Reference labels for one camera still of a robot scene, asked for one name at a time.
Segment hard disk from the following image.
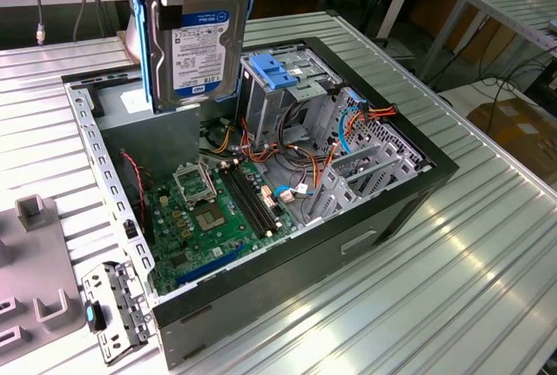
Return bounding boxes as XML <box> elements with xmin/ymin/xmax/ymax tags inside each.
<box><xmin>124</xmin><ymin>0</ymin><xmax>263</xmax><ymax>114</ymax></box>

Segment orange red power wire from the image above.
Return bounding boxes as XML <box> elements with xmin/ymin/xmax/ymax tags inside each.
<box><xmin>321</xmin><ymin>103</ymin><xmax>399</xmax><ymax>167</ymax></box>

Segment grey disk bay cage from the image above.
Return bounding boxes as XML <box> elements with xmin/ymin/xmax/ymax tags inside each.
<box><xmin>302</xmin><ymin>86</ymin><xmax>430</xmax><ymax>226</ymax></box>

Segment blue drive cage latch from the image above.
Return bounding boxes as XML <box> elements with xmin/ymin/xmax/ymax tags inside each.
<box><xmin>251</xmin><ymin>55</ymin><xmax>300</xmax><ymax>91</ymax></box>

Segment grey optical drive cage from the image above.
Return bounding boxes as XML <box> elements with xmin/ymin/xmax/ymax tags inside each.
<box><xmin>238</xmin><ymin>51</ymin><xmax>345</xmax><ymax>146</ymax></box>

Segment grey power supply unit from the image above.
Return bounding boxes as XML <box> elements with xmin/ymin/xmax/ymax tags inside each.
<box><xmin>94</xmin><ymin>81</ymin><xmax>202</xmax><ymax>176</ymax></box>

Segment black case fan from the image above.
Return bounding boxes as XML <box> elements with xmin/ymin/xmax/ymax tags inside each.
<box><xmin>117</xmin><ymin>148</ymin><xmax>156</xmax><ymax>245</ymax></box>

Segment metal socket cover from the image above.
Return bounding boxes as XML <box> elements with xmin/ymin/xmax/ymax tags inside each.
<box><xmin>172</xmin><ymin>160</ymin><xmax>218</xmax><ymax>210</ymax></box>

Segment black RAM slot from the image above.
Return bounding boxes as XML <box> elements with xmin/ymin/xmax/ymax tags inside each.
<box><xmin>234</xmin><ymin>160</ymin><xmax>279</xmax><ymax>233</ymax></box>
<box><xmin>229</xmin><ymin>163</ymin><xmax>274</xmax><ymax>236</ymax></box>
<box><xmin>218</xmin><ymin>165</ymin><xmax>262</xmax><ymax>239</ymax></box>
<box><xmin>224</xmin><ymin>164</ymin><xmax>267</xmax><ymax>238</ymax></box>

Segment CPU socket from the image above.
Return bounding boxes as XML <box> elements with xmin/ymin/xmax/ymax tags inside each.
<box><xmin>192</xmin><ymin>204</ymin><xmax>228</xmax><ymax>233</ymax></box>

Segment green motherboard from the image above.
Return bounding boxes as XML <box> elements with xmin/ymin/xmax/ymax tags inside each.
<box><xmin>145</xmin><ymin>157</ymin><xmax>301</xmax><ymax>298</ymax></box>

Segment blue expansion slot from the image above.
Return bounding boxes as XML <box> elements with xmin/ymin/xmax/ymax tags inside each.
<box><xmin>176</xmin><ymin>244</ymin><xmax>245</xmax><ymax>287</ymax></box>

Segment black PC case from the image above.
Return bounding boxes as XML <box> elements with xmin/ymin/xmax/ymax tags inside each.
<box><xmin>60</xmin><ymin>36</ymin><xmax>461</xmax><ymax>371</ymax></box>

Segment grey parts rack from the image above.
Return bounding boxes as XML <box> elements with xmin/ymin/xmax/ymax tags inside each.
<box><xmin>0</xmin><ymin>194</ymin><xmax>86</xmax><ymax>350</ymax></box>

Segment metal slat side table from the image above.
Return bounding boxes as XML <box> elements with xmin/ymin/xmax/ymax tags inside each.
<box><xmin>419</xmin><ymin>0</ymin><xmax>557</xmax><ymax>84</ymax></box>

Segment cardboard box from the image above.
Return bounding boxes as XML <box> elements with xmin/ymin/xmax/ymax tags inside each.
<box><xmin>467</xmin><ymin>97</ymin><xmax>557</xmax><ymax>184</ymax></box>

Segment black cable with metal plug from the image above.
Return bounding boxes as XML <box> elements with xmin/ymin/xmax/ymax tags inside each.
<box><xmin>30</xmin><ymin>0</ymin><xmax>48</xmax><ymax>47</ymax></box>

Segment yellow black power wire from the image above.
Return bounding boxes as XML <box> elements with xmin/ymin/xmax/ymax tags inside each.
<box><xmin>204</xmin><ymin>116</ymin><xmax>238</xmax><ymax>155</ymax></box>

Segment black sleeved cable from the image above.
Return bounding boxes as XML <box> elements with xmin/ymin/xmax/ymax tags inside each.
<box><xmin>278</xmin><ymin>100</ymin><xmax>314</xmax><ymax>157</ymax></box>

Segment red orange wire bundle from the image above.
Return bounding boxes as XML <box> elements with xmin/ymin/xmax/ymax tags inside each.
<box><xmin>238</xmin><ymin>120</ymin><xmax>325</xmax><ymax>189</ymax></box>

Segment red black twisted wire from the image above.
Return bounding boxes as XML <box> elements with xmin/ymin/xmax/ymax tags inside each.
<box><xmin>119</xmin><ymin>151</ymin><xmax>148</xmax><ymax>224</ymax></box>

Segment blue data wire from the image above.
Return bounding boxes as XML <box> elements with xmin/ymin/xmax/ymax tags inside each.
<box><xmin>338</xmin><ymin>90</ymin><xmax>365</xmax><ymax>155</ymax></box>
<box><xmin>275</xmin><ymin>184</ymin><xmax>315</xmax><ymax>197</ymax></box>

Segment grey expansion card bracket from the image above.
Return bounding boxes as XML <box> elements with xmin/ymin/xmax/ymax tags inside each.
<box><xmin>81</xmin><ymin>260</ymin><xmax>154</xmax><ymax>366</ymax></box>

